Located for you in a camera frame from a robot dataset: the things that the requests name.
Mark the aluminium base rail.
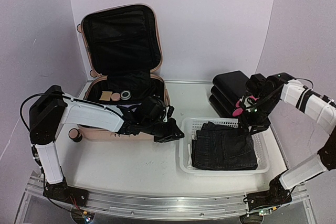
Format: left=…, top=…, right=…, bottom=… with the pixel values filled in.
left=15, top=175, right=314, bottom=223

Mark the dark garment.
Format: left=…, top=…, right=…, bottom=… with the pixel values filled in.
left=192, top=122, right=258, bottom=171

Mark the tan square compact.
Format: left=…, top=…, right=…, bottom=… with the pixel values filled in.
left=99, top=91, right=113, bottom=101

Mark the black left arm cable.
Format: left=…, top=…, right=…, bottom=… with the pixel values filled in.
left=20, top=92, right=64, bottom=135

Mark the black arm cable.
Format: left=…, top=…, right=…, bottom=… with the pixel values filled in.
left=20, top=92, right=64, bottom=135
left=293, top=77, right=316, bottom=91

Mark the purple garment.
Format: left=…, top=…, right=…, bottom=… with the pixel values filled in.
left=117, top=103, right=141, bottom=110

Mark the pink round compact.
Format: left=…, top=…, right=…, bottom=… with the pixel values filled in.
left=111, top=92, right=121, bottom=102

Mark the white printed t-shirt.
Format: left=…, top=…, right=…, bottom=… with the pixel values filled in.
left=186, top=134, right=195, bottom=170

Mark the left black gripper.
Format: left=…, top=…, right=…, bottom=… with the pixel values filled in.
left=142, top=119, right=184, bottom=144

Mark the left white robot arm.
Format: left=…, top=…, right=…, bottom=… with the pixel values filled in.
left=28, top=85, right=184, bottom=201

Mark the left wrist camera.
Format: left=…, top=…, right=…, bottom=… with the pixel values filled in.
left=162, top=105, right=174, bottom=123

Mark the white perforated plastic basket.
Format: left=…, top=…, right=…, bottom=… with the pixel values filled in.
left=178, top=118, right=269, bottom=176

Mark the pink hard-shell suitcase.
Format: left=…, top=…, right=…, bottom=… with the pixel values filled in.
left=68, top=3, right=169, bottom=143

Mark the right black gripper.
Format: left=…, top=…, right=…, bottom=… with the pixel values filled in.
left=238, top=95, right=279, bottom=137

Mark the black pink drawer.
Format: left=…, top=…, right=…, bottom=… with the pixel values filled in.
left=209, top=95, right=234, bottom=118

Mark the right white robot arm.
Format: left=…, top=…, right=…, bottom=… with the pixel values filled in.
left=234, top=73, right=335, bottom=211

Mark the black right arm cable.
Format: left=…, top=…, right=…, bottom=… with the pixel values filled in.
left=293, top=77, right=316, bottom=91

